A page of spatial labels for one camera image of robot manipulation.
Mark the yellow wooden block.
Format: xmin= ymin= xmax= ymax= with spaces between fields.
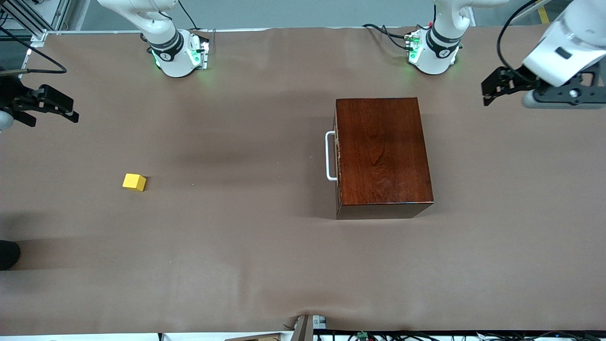
xmin=122 ymin=173 xmax=147 ymax=192

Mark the white metal drawer handle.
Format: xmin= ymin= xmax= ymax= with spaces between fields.
xmin=325 ymin=131 xmax=339 ymax=182

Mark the dark brown wooden cabinet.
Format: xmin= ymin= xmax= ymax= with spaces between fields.
xmin=334 ymin=97 xmax=435 ymax=220

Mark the black round object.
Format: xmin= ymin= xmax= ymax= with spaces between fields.
xmin=0 ymin=240 xmax=21 ymax=271

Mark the brown table cover sheet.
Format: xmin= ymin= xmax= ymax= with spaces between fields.
xmin=0 ymin=21 xmax=606 ymax=337

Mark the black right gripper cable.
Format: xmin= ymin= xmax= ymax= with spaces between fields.
xmin=0 ymin=26 xmax=68 ymax=75

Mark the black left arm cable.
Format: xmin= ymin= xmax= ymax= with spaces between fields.
xmin=497 ymin=0 xmax=538 ymax=76

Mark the aluminium frame profile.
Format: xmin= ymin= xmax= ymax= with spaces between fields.
xmin=0 ymin=0 xmax=71 ymax=36

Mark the black base cable bundle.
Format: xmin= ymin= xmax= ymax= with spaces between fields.
xmin=362 ymin=19 xmax=427 ymax=51

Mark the brown angled bracket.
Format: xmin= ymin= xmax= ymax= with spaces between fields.
xmin=284 ymin=314 xmax=314 ymax=341

